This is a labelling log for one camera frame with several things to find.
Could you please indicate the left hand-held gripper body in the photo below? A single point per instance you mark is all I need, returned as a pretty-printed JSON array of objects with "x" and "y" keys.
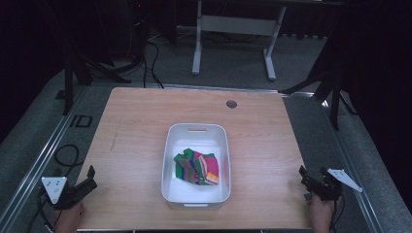
[{"x": 54, "y": 189}]

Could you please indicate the person's left hand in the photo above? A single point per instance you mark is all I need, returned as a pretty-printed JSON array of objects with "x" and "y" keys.
[{"x": 68, "y": 217}]

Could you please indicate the metal floor rail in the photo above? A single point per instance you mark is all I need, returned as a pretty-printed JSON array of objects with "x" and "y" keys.
[
  {"x": 35, "y": 161},
  {"x": 220, "y": 88},
  {"x": 351, "y": 161}
]

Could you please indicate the colourful striped sock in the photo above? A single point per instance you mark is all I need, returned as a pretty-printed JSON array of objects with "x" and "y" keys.
[{"x": 197, "y": 170}]

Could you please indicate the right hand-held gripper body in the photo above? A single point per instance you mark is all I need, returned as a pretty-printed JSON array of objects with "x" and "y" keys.
[{"x": 328, "y": 189}]

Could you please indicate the person's right hand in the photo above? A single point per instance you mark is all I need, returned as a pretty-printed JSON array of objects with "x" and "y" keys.
[{"x": 320, "y": 214}]

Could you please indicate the grey round table grommet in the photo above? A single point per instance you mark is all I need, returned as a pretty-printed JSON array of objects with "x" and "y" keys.
[{"x": 231, "y": 104}]

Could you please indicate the black tripod stand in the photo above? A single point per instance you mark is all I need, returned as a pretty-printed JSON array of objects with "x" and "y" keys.
[
  {"x": 76, "y": 71},
  {"x": 330, "y": 87}
]

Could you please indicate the white plastic bin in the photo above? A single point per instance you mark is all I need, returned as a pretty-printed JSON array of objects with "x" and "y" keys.
[{"x": 181, "y": 191}]

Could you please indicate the white metal table frame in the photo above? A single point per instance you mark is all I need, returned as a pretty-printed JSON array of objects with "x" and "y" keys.
[{"x": 238, "y": 26}]

